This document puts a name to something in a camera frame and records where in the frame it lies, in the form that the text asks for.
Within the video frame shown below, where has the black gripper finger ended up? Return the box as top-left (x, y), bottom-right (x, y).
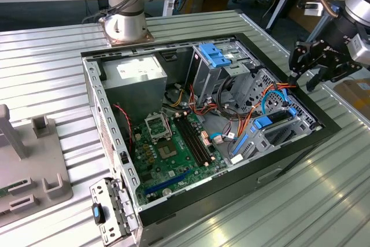
top-left (288, 40), bottom-right (321, 84)
top-left (305, 62), bottom-right (362, 91)

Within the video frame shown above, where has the orange red power wire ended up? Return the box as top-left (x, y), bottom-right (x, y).
top-left (237, 82), bottom-right (298, 138)

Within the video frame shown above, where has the blue SATA wire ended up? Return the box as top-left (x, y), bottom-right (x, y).
top-left (261, 89), bottom-right (290, 115)
top-left (210, 132), bottom-right (225, 145)

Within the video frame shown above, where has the brown cardboard box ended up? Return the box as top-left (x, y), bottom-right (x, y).
top-left (332, 79), bottom-right (370, 117)

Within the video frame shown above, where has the black slanted pole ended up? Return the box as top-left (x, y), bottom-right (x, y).
top-left (265, 0), bottom-right (308, 31)

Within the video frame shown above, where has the blue plastic drive latch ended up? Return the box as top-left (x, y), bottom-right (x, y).
top-left (198, 43), bottom-right (232, 68)

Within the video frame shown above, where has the grey optical drive cage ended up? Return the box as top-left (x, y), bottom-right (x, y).
top-left (184, 40), bottom-right (261, 109)

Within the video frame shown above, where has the black RAM slot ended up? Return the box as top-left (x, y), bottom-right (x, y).
top-left (182, 115), bottom-right (212, 164)
top-left (186, 114), bottom-right (216, 163)
top-left (179, 116), bottom-right (208, 165)
top-left (175, 116), bottom-right (204, 166)

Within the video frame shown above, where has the black open PC case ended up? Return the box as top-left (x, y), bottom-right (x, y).
top-left (80, 32), bottom-right (342, 247)

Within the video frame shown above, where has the metal CPU socket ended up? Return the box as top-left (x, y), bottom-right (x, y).
top-left (144, 110), bottom-right (173, 141)

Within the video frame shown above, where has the square chipset chip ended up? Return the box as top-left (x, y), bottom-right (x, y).
top-left (158, 141), bottom-right (177, 160)

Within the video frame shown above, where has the grey power supply unit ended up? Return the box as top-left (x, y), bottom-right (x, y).
top-left (101, 55), bottom-right (168, 126)

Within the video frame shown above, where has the green motherboard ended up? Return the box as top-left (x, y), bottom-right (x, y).
top-left (132, 108), bottom-right (232, 201)

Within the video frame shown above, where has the blue expansion slot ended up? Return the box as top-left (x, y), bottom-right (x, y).
top-left (144, 170), bottom-right (191, 194)

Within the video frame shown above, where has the black blue latch button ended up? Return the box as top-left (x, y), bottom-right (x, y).
top-left (91, 202), bottom-right (107, 225)

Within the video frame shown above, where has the grey parts rack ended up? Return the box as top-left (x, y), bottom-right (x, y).
top-left (0, 104), bottom-right (75, 227)

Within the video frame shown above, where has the green RAM stick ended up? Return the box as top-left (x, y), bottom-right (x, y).
top-left (0, 182), bottom-right (23, 199)

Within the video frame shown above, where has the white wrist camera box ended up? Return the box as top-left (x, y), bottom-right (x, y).
top-left (346, 33), bottom-right (370, 67)

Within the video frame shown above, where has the small white wrist camera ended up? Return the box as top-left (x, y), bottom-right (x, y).
top-left (303, 1), bottom-right (324, 17)

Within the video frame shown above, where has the thick black cable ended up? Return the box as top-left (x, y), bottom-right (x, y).
top-left (218, 75), bottom-right (243, 117)

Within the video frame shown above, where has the red orange wire bundle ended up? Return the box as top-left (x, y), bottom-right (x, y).
top-left (189, 84), bottom-right (219, 115)

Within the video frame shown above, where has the yellow black wire bundle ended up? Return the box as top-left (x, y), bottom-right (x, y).
top-left (164, 87), bottom-right (186, 108)

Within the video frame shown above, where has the red black twisted wire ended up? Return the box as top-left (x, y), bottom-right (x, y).
top-left (112, 104), bottom-right (134, 152)

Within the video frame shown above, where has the grey slot retention bracket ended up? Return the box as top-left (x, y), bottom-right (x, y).
top-left (89, 176), bottom-right (139, 245)

